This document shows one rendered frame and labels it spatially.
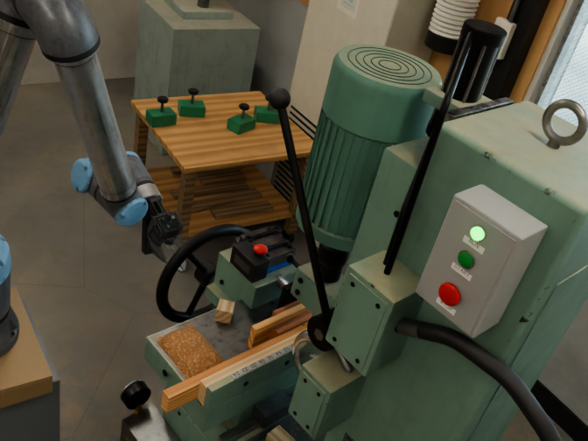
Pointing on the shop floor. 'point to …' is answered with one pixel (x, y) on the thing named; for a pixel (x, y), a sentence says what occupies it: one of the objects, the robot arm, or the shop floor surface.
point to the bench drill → (192, 50)
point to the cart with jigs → (219, 158)
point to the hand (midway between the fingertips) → (179, 269)
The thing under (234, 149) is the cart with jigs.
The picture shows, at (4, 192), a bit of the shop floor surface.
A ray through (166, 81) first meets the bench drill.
